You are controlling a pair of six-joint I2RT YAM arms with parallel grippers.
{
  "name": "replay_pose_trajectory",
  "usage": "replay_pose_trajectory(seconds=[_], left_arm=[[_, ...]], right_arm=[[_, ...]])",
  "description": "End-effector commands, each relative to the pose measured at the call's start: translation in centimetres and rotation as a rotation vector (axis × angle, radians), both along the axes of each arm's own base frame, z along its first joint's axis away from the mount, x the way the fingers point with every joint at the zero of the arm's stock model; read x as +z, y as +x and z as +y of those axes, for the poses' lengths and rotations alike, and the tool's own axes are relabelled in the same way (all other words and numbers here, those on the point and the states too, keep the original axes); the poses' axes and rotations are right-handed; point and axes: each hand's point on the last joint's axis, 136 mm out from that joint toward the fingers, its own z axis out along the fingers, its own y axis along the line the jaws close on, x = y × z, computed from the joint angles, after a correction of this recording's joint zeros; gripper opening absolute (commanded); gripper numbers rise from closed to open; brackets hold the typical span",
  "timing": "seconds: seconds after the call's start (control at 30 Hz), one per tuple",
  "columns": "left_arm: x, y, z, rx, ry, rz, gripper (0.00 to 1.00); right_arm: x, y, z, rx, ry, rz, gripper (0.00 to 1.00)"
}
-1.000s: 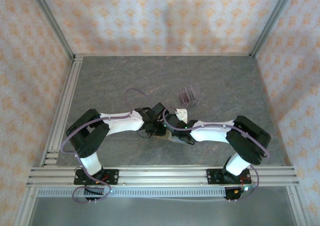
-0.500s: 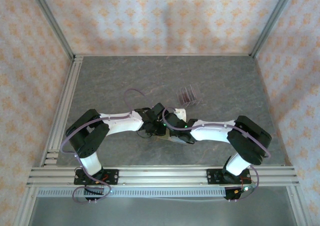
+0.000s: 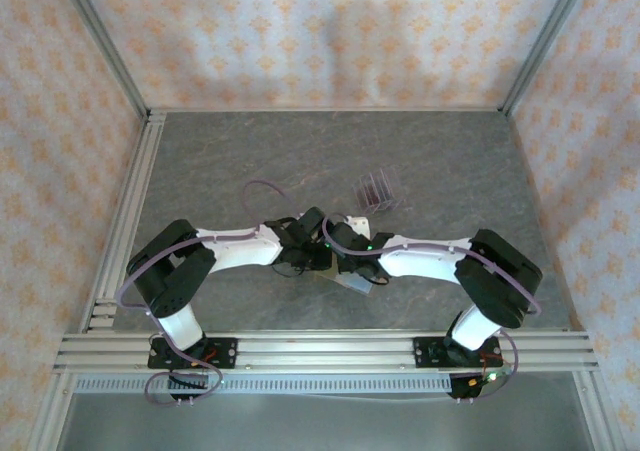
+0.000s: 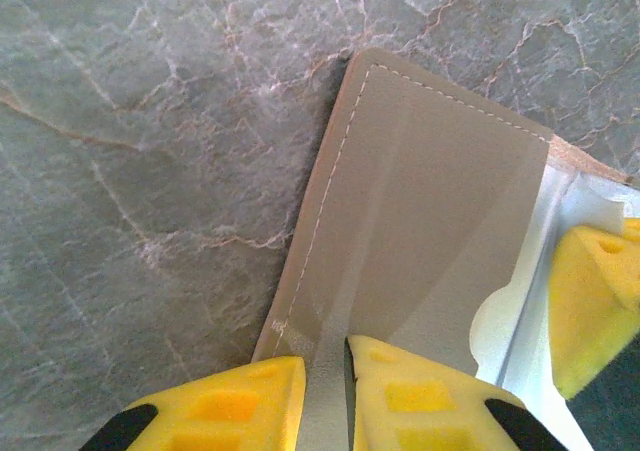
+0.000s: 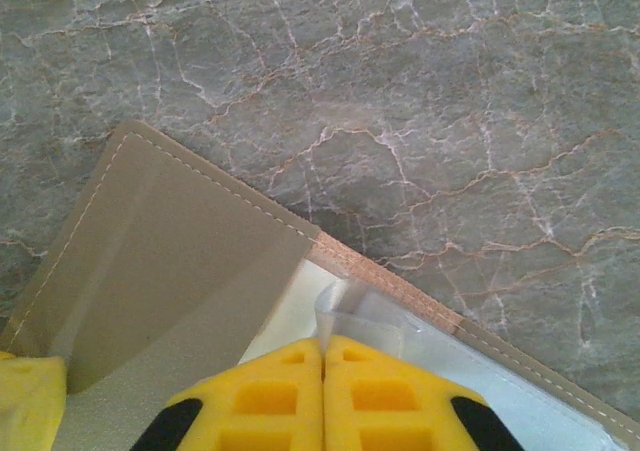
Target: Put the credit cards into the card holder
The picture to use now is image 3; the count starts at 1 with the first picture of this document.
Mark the clear acrylic card stand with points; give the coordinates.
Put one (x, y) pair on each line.
(387, 181)

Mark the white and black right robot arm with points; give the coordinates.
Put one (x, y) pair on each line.
(425, 266)

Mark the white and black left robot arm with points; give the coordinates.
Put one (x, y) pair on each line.
(240, 251)

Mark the grey metal panel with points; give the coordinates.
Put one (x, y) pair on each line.
(325, 426)

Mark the patterned fabric backdrop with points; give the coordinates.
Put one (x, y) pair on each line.
(600, 171)
(40, 171)
(425, 21)

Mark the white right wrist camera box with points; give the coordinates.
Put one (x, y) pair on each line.
(361, 226)

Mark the wide aluminium mounting rail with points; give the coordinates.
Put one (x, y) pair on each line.
(325, 353)

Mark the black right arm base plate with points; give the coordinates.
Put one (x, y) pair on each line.
(425, 353)

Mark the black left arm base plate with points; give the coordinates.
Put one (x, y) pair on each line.
(227, 353)

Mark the thin aluminium back rail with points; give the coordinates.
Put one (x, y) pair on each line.
(325, 109)

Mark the aluminium side rail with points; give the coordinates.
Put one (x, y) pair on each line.
(148, 146)

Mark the aluminium frame post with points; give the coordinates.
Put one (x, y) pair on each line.
(544, 46)
(107, 46)

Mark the aluminium frame leg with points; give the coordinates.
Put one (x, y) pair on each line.
(600, 411)
(52, 421)

